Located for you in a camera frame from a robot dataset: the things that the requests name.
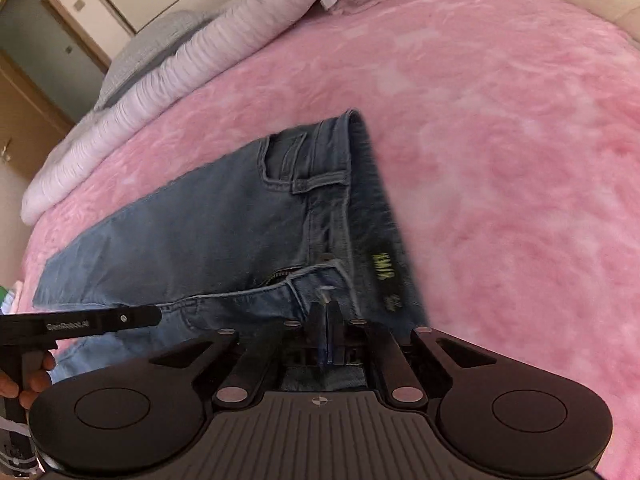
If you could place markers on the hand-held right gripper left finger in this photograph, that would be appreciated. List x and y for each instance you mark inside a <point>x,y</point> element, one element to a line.
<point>316,335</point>

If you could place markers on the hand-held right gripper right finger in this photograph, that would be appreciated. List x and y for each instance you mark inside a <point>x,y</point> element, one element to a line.
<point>336,335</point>

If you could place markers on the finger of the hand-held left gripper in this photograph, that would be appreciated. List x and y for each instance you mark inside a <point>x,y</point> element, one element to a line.
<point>135,316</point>

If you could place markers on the blue denim jeans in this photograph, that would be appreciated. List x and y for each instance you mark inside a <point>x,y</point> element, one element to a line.
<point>200,230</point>

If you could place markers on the person's left hand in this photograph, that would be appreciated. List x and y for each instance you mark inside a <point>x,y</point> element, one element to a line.
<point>40,377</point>

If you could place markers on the green and white object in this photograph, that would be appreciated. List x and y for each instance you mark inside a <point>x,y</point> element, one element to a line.
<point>6,297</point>

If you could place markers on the lilac ribbed duvet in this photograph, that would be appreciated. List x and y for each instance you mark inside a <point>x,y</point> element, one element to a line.
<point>165,90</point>

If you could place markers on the pink fluffy blanket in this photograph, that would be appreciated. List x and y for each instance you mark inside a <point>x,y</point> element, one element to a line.
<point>500,160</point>

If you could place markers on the wooden door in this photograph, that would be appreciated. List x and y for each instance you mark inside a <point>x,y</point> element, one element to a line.
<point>35,60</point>

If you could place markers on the grey pillow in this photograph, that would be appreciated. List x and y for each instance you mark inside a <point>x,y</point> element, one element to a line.
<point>145,45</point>

